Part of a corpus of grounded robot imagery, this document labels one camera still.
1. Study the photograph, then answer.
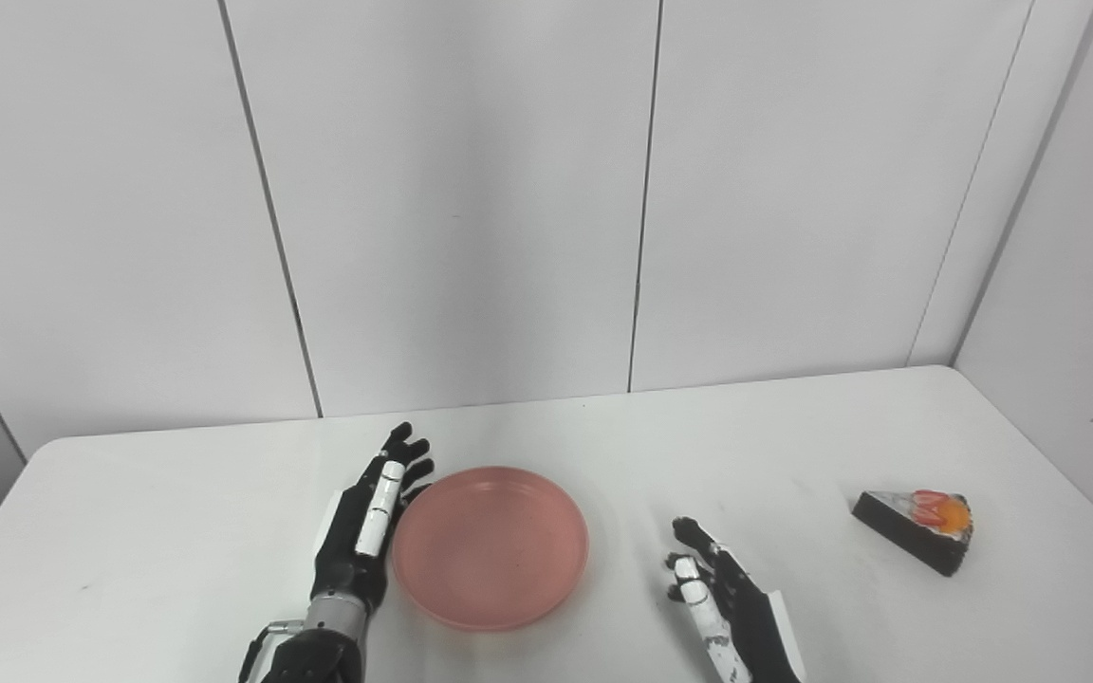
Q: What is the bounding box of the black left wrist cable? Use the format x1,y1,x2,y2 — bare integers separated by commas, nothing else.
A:
238,619,306,683

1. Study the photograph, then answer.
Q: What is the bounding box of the pink round plate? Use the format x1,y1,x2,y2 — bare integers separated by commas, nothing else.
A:
391,465,591,633

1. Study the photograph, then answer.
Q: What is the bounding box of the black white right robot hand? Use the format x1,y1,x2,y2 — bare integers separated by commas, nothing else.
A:
665,516,806,683

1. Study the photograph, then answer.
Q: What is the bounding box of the chocolate cake slice with fruit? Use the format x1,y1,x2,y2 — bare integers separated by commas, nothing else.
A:
852,489,973,578

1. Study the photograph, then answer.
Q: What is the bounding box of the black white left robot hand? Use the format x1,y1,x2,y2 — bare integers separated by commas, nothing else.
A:
311,422,435,618

